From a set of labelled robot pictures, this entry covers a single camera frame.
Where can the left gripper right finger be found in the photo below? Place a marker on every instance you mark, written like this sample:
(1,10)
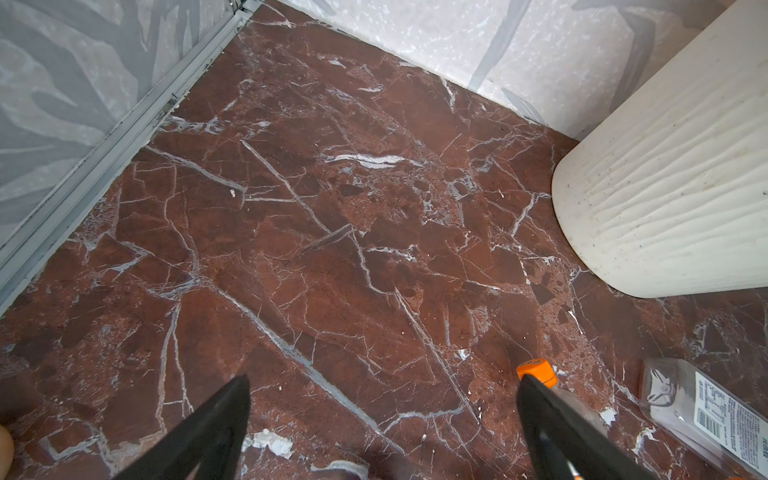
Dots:
(560,441)

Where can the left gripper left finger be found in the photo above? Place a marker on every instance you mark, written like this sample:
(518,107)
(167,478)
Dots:
(206,445)

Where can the white ribbed waste bin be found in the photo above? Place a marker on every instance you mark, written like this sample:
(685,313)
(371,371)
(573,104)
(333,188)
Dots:
(668,196)

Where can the bottle white label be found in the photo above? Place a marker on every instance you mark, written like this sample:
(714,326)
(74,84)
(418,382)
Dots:
(704,416)

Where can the orange label bottle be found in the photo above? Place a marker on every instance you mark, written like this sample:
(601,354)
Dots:
(543,371)

